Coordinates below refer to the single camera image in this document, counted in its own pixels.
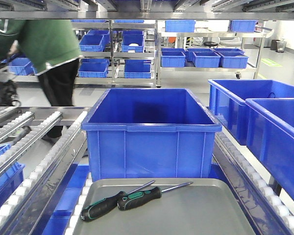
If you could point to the green black screwdriver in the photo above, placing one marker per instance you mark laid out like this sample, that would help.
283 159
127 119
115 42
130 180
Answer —
105 205
140 198

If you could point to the steel cart with blue bins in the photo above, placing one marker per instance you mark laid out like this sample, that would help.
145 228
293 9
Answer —
217 48

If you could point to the grey metal tray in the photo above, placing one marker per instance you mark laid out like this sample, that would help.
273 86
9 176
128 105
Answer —
206 207

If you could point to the blue bin right front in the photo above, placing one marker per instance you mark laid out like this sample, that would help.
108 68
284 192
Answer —
270 137

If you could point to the blue bin centre on rack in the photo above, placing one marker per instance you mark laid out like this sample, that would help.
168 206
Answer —
150 133

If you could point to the person in green jacket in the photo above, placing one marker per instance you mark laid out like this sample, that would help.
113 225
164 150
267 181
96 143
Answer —
53 49

